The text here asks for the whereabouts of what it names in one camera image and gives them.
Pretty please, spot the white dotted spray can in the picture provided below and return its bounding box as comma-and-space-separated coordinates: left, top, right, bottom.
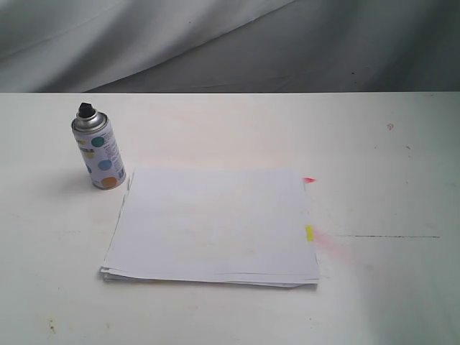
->
71, 103, 127, 190

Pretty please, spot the white paper stack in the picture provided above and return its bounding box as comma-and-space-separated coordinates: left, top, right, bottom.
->
101, 167, 320, 288

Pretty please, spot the yellow tape piece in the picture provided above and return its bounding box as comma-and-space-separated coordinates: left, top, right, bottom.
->
305, 225, 314, 242

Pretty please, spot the white backdrop cloth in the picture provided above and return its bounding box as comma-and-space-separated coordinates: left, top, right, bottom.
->
1, 1, 459, 93

